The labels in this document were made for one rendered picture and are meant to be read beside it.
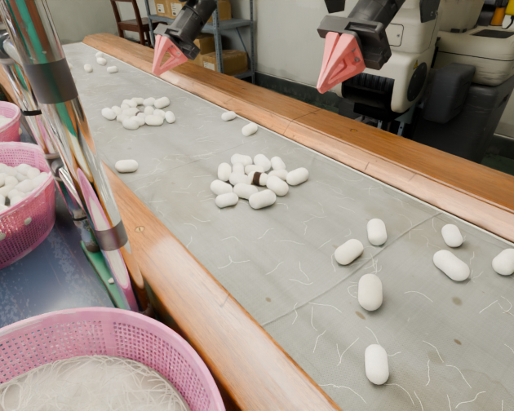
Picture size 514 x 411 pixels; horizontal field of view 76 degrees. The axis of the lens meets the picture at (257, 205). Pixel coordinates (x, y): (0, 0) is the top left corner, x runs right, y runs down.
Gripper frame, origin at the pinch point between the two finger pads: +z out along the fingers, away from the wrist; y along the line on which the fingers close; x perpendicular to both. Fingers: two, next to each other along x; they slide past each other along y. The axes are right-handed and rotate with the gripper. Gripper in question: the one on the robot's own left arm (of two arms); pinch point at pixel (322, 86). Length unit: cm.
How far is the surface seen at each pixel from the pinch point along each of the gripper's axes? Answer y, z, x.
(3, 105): -59, 35, -17
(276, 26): -201, -109, 141
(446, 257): 26.2, 13.0, 1.4
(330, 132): -1.1, 2.4, 10.2
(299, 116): -10.0, 1.6, 11.1
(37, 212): -15.6, 38.6, -16.8
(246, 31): -238, -102, 145
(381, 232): 19.6, 14.3, 0.2
